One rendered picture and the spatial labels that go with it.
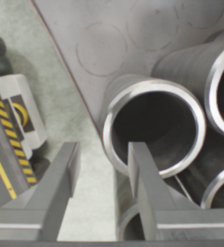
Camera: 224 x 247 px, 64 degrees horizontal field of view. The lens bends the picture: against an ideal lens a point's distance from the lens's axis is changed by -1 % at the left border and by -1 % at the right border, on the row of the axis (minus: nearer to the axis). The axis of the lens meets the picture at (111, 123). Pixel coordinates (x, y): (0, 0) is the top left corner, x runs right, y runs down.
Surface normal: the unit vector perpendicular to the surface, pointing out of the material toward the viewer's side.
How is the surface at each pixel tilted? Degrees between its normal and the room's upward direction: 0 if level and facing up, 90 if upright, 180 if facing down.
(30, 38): 0
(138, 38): 0
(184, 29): 0
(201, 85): 90
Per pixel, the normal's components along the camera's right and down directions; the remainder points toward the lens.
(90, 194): 0.02, 0.29
